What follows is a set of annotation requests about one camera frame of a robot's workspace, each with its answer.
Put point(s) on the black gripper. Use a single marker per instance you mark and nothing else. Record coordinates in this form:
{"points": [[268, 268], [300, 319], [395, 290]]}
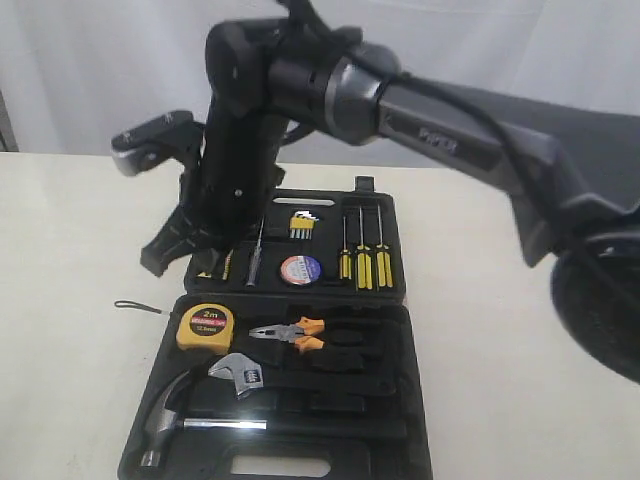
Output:
{"points": [[226, 194]]}

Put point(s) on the yellow utility knife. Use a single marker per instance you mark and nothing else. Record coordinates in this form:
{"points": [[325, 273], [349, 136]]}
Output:
{"points": [[212, 265]]}

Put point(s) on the yellow tape measure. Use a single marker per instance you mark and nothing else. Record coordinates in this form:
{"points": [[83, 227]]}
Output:
{"points": [[207, 326]]}

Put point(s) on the black electrical tape roll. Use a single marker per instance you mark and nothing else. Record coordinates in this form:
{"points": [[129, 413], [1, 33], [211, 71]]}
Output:
{"points": [[300, 270]]}

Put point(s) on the orange black combination pliers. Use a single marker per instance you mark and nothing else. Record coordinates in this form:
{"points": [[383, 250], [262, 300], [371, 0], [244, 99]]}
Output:
{"points": [[336, 334]]}

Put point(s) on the black plastic tool case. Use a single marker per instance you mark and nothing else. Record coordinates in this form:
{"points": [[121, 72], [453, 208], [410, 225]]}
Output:
{"points": [[211, 454]]}

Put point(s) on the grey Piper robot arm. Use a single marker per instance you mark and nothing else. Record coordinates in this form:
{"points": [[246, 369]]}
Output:
{"points": [[572, 176]]}

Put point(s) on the clear tester screwdriver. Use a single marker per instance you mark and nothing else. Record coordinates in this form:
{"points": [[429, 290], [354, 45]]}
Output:
{"points": [[255, 258]]}

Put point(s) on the yellow hex key set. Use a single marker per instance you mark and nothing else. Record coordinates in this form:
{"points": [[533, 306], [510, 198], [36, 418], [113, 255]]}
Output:
{"points": [[301, 225]]}

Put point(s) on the small yellow black screwdriver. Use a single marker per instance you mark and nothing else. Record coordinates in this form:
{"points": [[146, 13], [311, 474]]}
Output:
{"points": [[345, 262]]}

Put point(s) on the middle yellow black screwdriver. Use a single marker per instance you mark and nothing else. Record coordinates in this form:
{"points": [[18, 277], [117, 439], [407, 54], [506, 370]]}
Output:
{"points": [[363, 259]]}

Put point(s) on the steel claw hammer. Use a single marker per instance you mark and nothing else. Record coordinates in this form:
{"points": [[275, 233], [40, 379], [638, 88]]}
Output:
{"points": [[163, 421]]}

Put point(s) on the right yellow black screwdriver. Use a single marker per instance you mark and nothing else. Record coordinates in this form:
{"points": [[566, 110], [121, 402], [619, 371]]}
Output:
{"points": [[383, 259]]}

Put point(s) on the white backdrop cloth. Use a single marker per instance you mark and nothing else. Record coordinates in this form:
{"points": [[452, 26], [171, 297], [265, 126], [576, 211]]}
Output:
{"points": [[75, 73]]}

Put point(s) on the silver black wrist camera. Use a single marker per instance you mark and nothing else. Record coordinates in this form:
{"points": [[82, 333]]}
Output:
{"points": [[173, 135]]}

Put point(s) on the adjustable wrench black handle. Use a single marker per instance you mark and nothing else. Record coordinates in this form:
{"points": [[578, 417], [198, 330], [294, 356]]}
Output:
{"points": [[248, 376]]}

